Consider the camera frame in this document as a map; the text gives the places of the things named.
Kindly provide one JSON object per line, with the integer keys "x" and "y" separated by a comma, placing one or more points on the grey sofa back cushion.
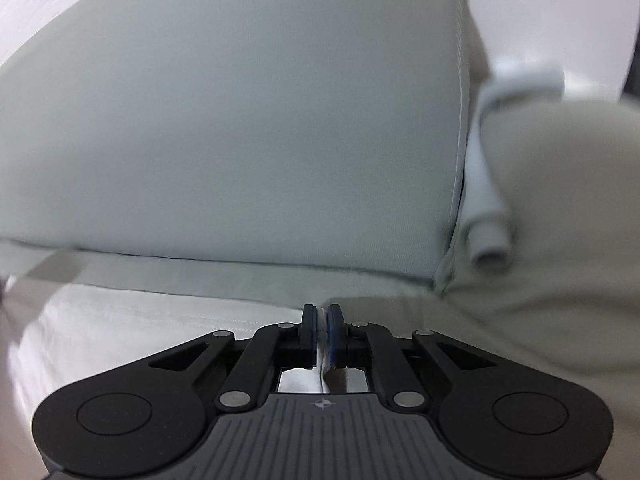
{"x": 250, "y": 110}

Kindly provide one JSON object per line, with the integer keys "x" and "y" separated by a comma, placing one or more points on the white curved tube device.
{"x": 487, "y": 200}

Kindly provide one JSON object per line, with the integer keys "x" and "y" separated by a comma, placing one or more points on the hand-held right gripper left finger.
{"x": 310, "y": 332}

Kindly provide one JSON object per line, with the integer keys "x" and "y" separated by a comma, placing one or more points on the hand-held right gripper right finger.
{"x": 334, "y": 332}

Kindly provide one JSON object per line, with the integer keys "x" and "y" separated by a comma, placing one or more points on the white sweatshirt with script embroidery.
{"x": 125, "y": 320}

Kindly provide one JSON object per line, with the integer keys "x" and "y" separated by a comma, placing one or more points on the grey sofa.
{"x": 550, "y": 210}

